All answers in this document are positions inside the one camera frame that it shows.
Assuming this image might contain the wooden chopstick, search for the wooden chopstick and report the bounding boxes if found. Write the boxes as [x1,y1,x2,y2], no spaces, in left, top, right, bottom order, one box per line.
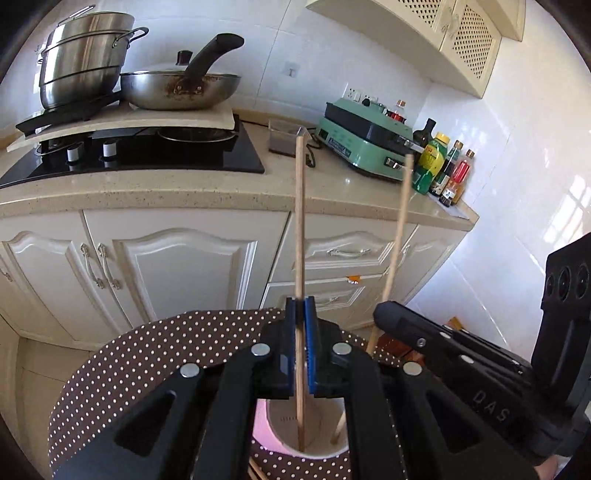
[294,136,307,452]
[329,154,414,445]

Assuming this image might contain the pink cup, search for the pink cup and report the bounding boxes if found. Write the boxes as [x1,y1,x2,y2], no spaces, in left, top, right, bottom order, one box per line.
[250,395,352,460]

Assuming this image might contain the polka dot tablecloth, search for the polka dot tablecloth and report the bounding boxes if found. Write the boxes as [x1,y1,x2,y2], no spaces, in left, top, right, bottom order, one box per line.
[47,307,408,480]

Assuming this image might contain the red sauce bottle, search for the red sauce bottle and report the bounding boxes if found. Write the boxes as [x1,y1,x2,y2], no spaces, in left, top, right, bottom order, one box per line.
[439,150,475,207]

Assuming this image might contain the dark sauce bottle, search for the dark sauce bottle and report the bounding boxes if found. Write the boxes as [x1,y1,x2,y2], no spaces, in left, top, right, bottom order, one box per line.
[429,140,464,197]

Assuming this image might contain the green oil bottle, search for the green oil bottle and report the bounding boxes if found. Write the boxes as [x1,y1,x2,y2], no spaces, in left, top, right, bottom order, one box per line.
[412,132,450,195]

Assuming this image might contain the lower cabinets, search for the lower cabinets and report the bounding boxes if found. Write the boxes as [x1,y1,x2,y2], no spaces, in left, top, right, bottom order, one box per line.
[1,205,473,350]

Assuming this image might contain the cabinets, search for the cabinets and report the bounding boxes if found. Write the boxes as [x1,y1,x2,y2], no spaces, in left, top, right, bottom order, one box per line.
[1,205,473,350]
[307,0,526,98]

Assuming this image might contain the green electric cooker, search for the green electric cooker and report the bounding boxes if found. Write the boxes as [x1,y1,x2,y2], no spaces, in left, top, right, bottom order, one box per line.
[315,98,422,182]

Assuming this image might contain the clear plastic box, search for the clear plastic box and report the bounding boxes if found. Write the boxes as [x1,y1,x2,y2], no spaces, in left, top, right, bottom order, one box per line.
[269,119,307,158]

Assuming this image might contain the black gas stove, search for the black gas stove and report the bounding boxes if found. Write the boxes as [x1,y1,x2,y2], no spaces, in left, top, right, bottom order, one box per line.
[1,115,264,188]

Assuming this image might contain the upper cabinets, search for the upper cabinets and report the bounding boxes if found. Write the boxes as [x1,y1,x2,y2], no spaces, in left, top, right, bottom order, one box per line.
[307,0,526,98]

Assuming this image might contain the steel wok with lid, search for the steel wok with lid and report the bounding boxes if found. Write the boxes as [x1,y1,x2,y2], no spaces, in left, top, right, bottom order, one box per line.
[120,33,245,111]

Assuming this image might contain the steel steamer pot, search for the steel steamer pot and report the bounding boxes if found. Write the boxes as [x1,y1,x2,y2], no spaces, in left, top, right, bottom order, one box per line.
[38,4,149,110]

